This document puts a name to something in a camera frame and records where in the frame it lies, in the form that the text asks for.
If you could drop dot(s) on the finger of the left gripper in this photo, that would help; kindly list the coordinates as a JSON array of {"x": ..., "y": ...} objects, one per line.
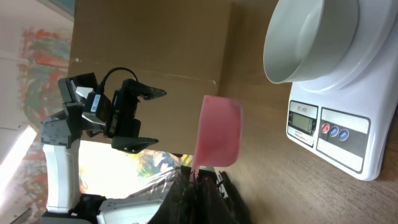
[
  {"x": 132, "y": 145},
  {"x": 146, "y": 92}
]

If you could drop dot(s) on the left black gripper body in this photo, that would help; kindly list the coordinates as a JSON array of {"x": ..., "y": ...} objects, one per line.
[{"x": 122, "y": 121}]

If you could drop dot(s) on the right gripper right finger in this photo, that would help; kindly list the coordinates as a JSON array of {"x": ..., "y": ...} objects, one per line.
[{"x": 219, "y": 201}]

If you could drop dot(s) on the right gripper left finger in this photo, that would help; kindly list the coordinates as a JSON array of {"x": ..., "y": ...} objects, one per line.
[{"x": 179, "y": 205}]

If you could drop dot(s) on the pink measuring scoop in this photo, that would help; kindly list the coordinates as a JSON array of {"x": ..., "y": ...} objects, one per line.
[{"x": 219, "y": 134}]

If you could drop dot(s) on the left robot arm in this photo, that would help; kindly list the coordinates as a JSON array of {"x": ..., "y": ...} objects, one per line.
[{"x": 61, "y": 132}]

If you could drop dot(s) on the white digital kitchen scale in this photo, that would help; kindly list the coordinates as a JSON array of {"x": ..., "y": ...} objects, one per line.
[{"x": 344, "y": 117}]

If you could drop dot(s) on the brown cardboard board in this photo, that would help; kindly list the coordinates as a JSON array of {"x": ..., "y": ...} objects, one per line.
[{"x": 177, "y": 46}]

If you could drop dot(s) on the white round bowl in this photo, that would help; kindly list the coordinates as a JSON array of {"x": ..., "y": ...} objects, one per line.
[{"x": 307, "y": 39}]

